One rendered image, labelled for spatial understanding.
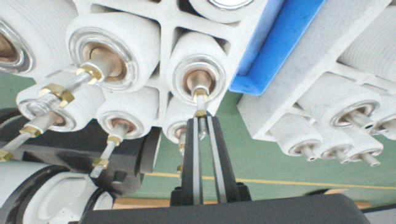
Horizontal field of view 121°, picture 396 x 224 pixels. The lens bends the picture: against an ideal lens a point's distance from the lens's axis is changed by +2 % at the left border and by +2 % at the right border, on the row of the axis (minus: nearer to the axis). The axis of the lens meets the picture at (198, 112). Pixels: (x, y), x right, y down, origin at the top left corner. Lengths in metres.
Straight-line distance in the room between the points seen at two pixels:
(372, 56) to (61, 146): 0.82
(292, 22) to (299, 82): 0.14
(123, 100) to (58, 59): 0.09
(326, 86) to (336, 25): 0.11
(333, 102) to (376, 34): 0.11
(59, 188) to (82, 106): 0.23
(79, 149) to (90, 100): 0.32
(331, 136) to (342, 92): 0.17
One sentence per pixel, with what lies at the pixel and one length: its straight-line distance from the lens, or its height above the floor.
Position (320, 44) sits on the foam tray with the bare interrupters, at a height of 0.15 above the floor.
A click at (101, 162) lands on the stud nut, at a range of 0.22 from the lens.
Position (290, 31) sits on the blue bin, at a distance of 0.39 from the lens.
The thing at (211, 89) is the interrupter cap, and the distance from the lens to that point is 0.17.
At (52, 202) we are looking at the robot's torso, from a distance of 0.47.
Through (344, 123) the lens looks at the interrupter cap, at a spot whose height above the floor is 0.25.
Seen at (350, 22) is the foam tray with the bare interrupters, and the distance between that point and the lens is 0.35.
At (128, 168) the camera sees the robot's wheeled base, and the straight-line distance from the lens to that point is 0.55.
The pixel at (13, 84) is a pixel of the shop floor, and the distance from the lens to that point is 0.80.
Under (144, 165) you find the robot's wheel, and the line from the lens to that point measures 0.55.
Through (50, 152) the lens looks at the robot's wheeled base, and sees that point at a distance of 0.65.
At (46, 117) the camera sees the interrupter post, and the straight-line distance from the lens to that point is 0.31.
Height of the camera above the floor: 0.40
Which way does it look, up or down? 48 degrees down
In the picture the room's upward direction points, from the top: 177 degrees clockwise
